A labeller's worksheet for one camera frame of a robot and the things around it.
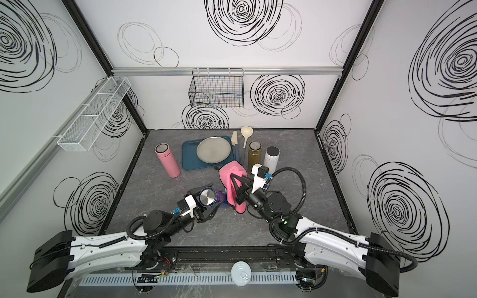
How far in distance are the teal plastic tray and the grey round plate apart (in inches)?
0.5

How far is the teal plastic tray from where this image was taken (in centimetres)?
104

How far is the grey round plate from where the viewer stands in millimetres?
1072
